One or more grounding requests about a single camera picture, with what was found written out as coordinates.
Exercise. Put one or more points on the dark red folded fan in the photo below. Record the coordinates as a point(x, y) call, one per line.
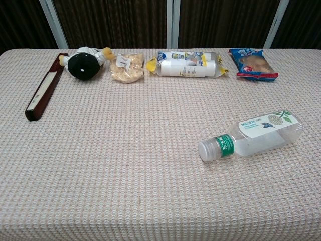
point(42, 95)

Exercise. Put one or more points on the white ridged bottle cap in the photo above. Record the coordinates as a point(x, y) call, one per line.
point(206, 149)

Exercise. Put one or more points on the beige woven table mat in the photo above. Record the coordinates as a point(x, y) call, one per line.
point(125, 163)

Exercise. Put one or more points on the plush doll with black head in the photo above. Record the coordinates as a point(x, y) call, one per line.
point(82, 66)

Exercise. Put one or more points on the transparent plastic water bottle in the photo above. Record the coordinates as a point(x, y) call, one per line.
point(263, 144)

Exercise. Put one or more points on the clear pack of white rolls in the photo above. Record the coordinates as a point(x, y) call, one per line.
point(180, 66)

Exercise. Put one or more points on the dark brown screen panel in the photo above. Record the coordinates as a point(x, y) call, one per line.
point(20, 22)
point(225, 22)
point(113, 22)
point(303, 22)

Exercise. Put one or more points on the clear bag of beige snacks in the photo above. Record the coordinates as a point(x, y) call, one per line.
point(128, 72)

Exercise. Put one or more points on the white screen post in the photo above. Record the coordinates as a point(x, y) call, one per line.
point(276, 25)
point(54, 25)
point(173, 25)

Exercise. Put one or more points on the blue biscuit snack bag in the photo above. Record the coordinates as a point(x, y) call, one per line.
point(250, 65)

